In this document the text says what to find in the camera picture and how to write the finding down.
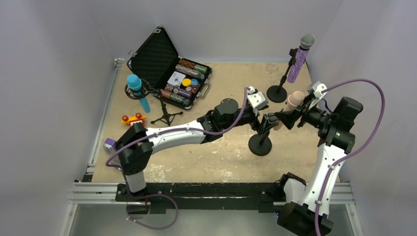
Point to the orange toy vehicle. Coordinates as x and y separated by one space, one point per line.
137 118

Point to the aluminium frame rail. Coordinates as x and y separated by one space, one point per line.
105 193

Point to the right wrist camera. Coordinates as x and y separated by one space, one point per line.
318 91

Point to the black round-base mic stand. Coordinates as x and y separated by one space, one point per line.
277 93

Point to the purple glitter microphone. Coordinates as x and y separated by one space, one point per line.
299 58

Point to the black poker chip case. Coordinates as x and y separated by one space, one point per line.
156 60

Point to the white playing card deck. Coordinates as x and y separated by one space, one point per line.
176 78

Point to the yellow poker chip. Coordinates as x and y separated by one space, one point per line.
186 82

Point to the purple flat plastic piece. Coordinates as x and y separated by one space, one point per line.
109 146

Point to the black tripod mic stand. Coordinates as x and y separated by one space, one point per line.
166 117

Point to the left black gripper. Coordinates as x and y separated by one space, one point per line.
257 116

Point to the blue microphone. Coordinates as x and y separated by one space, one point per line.
136 88

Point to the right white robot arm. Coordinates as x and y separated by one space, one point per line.
307 203

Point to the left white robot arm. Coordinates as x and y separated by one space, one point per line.
135 147

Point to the left side aluminium rail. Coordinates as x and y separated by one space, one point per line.
97 141

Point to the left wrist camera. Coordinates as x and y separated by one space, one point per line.
257 99

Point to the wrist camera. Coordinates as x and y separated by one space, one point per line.
257 99
318 91

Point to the pink microphone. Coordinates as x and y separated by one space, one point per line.
294 100

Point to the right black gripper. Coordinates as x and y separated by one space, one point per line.
303 112

